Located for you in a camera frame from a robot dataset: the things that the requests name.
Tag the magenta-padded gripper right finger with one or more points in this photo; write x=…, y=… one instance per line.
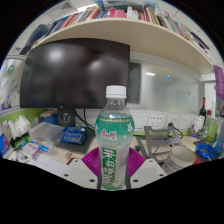
x=150, y=171

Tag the white lidded ceramic jar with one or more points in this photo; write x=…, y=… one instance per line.
x=197, y=125

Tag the purple hanging banner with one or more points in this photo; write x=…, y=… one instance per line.
x=219, y=81

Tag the clear plastic box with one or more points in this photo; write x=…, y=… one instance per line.
x=45, y=131

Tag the white ceramic bowl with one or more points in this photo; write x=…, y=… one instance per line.
x=180, y=156

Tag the green-tinted tall glass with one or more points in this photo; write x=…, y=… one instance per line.
x=212, y=131

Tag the small blue box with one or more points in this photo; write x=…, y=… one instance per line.
x=74, y=135

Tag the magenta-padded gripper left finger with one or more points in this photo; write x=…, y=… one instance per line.
x=78, y=171

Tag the dark wine bottle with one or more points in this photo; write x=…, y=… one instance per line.
x=202, y=111

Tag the green-labelled clear drink bottle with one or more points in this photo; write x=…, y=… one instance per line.
x=114, y=140

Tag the black computer monitor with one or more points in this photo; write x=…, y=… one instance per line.
x=73, y=73

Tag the grey metal laptop stand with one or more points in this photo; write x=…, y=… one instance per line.
x=156, y=140

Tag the black desk mat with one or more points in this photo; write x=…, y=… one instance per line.
x=200, y=143

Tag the wooden shelf with books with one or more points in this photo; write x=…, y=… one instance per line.
x=126, y=35

